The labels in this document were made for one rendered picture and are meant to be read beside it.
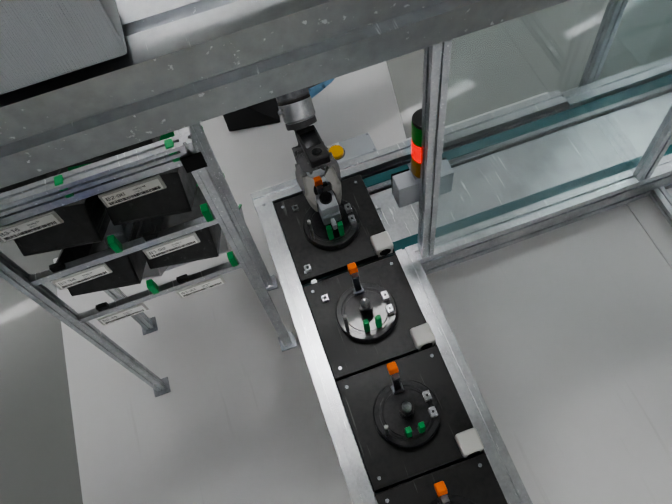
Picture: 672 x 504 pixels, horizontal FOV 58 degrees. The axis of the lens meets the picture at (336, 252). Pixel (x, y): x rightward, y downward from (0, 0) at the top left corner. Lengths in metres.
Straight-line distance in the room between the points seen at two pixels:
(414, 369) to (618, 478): 0.48
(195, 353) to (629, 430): 1.02
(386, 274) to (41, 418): 1.69
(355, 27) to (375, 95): 1.62
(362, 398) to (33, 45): 1.16
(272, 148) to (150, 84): 1.55
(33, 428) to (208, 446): 1.32
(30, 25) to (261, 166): 1.55
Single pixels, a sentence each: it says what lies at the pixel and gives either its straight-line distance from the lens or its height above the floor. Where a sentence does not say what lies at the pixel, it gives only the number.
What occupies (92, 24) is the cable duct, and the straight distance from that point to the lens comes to 0.27.
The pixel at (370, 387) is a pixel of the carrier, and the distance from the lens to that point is 1.36.
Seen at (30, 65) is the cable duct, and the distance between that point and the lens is 0.28.
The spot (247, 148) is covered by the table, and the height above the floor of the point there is 0.86.
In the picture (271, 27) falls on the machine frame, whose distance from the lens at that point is 0.28.
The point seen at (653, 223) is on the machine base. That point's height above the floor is 0.86.
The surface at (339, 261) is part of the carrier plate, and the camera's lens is 1.47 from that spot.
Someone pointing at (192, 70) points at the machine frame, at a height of 2.08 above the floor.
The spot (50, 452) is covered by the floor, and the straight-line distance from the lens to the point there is 2.66.
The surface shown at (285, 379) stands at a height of 0.86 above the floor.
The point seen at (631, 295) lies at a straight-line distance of 1.64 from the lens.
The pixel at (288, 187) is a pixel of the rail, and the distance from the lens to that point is 1.62.
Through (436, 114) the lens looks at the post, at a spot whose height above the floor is 1.47.
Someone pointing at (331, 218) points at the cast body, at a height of 1.05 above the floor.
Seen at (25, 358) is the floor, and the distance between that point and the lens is 2.85.
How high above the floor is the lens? 2.28
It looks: 62 degrees down
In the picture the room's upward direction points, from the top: 12 degrees counter-clockwise
